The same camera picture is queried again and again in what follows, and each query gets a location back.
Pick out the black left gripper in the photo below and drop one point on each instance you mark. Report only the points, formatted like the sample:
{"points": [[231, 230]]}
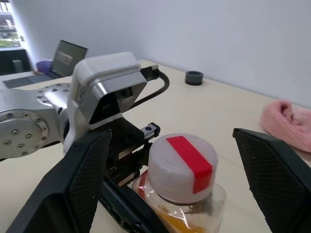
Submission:
{"points": [[124, 155]]}

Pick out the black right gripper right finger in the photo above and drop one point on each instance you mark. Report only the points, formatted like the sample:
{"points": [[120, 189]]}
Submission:
{"points": [[277, 184]]}

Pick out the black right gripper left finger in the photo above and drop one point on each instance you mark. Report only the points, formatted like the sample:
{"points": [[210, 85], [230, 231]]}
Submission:
{"points": [[63, 194]]}

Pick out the white cap with red tape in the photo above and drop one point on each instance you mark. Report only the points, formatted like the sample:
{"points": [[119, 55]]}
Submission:
{"points": [[175, 174]]}

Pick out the clear bottle with orange drink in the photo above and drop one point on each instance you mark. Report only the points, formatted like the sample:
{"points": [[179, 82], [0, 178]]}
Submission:
{"points": [[199, 218]]}

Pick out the pink fluffy cloth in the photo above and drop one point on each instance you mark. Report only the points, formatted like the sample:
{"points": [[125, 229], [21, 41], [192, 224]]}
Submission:
{"points": [[289, 131]]}

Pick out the purple plastic container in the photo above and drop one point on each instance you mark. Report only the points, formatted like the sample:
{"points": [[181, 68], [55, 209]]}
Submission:
{"points": [[43, 66]]}

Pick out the dark grey open laptop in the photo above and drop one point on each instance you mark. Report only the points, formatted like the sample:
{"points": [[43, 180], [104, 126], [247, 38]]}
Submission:
{"points": [[65, 60]]}

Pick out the grey round tape roll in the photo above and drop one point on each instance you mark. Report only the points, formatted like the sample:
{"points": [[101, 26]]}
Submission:
{"points": [[194, 78]]}

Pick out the small grey box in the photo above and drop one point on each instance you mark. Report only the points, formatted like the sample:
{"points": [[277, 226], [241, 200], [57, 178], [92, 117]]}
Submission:
{"points": [[17, 66]]}

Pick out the black low cabinet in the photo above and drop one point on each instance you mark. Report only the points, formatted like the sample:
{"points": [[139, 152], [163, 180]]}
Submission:
{"points": [[6, 60]]}

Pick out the window with outdoor view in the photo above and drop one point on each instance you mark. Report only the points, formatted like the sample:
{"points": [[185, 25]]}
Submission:
{"points": [[7, 26]]}

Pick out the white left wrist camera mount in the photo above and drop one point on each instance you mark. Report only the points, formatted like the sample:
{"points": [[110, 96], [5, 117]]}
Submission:
{"points": [[97, 70]]}

